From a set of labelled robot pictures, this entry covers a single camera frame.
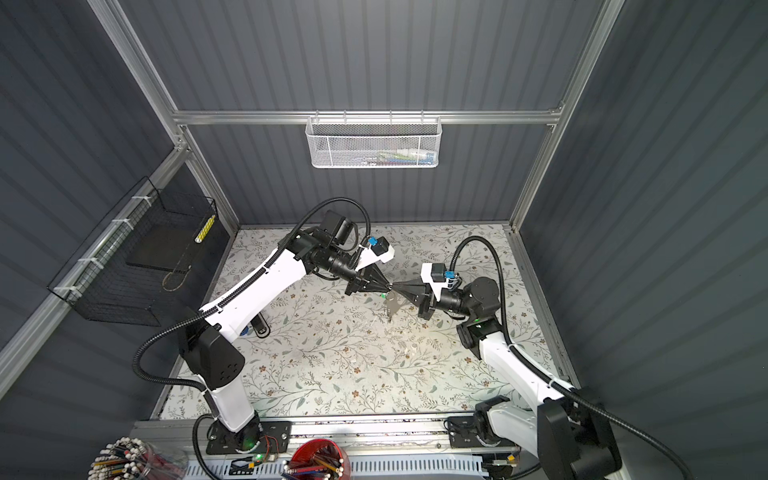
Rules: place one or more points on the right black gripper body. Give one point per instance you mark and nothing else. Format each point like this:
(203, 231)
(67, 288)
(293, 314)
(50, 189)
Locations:
(429, 307)

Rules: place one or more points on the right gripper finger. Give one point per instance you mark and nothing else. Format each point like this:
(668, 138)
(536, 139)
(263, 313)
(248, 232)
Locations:
(414, 285)
(411, 298)

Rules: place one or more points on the clear pencil jar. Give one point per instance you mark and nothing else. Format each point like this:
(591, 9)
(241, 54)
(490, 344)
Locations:
(133, 458)

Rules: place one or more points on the black wire wall basket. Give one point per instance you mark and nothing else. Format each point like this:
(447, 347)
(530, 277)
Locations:
(145, 269)

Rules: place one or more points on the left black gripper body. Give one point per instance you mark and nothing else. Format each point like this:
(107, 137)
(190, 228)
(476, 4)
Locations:
(359, 281)

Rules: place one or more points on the grey strap metal keyring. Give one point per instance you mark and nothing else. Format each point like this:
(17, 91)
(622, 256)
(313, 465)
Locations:
(394, 304)

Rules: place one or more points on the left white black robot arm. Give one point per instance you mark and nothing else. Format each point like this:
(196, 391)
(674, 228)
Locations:
(210, 353)

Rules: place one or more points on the yellow marker pen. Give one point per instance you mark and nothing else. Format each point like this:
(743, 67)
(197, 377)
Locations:
(205, 229)

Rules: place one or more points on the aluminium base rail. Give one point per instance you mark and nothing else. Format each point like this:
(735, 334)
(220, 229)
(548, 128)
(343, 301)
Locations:
(389, 446)

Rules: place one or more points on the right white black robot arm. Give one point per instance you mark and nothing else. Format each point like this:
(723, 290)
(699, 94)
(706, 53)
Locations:
(568, 440)

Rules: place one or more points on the red pencil cup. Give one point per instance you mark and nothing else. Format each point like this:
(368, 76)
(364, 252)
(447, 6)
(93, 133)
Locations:
(318, 459)

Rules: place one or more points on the white mesh wall basket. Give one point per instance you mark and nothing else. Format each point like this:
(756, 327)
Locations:
(388, 141)

